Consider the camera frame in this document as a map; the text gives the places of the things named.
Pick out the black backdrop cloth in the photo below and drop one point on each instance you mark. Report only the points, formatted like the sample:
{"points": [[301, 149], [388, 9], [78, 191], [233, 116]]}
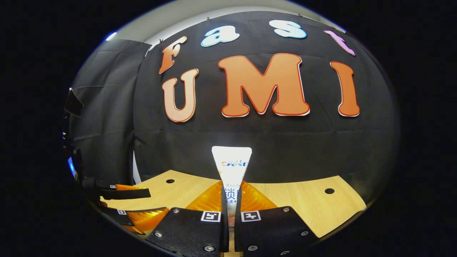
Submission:
{"points": [[250, 142]]}

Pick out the white toothpaste tube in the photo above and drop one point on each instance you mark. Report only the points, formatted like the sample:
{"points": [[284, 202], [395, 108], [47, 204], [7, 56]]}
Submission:
{"points": [[232, 157]]}

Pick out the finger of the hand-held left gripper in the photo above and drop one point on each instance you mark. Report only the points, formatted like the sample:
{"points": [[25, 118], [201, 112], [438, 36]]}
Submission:
{"points": [[128, 193], [146, 219]]}

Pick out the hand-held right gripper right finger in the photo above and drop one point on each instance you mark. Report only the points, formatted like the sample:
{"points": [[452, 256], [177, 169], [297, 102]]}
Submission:
{"points": [[271, 232]]}

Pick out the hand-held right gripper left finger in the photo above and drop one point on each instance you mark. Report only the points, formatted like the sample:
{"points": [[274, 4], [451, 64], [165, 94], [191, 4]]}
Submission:
{"points": [[192, 232]]}

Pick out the wooden desktop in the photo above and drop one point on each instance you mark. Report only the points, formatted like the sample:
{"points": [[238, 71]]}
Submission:
{"points": [[303, 207]]}

